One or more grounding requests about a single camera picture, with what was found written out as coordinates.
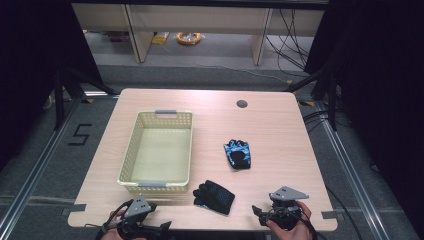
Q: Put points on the black metal stand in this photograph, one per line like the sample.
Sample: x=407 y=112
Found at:
x=331 y=100
x=60 y=100

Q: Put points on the aluminium floor rail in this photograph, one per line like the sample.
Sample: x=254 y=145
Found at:
x=36 y=166
x=353 y=173

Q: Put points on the person's right hand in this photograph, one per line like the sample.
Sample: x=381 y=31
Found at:
x=300 y=231

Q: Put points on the yellow packet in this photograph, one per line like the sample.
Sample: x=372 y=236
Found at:
x=160 y=38

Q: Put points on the grey tape strip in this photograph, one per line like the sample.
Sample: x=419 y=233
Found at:
x=330 y=215
x=78 y=207

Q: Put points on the black curtain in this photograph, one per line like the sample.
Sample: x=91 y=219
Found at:
x=383 y=83
x=33 y=66

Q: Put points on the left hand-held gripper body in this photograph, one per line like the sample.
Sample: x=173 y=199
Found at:
x=136 y=208

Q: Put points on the white desk frame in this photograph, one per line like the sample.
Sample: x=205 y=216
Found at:
x=200 y=20

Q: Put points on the person's left hand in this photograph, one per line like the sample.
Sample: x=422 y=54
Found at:
x=111 y=235

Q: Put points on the cream perforated plastic basket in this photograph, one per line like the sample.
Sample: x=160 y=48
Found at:
x=160 y=151

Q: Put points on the blue and black fingerless glove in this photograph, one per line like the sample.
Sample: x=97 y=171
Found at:
x=238 y=156

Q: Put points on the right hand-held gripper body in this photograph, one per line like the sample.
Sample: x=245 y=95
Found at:
x=286 y=194

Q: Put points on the black tape floor mark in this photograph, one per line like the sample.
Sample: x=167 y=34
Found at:
x=80 y=134

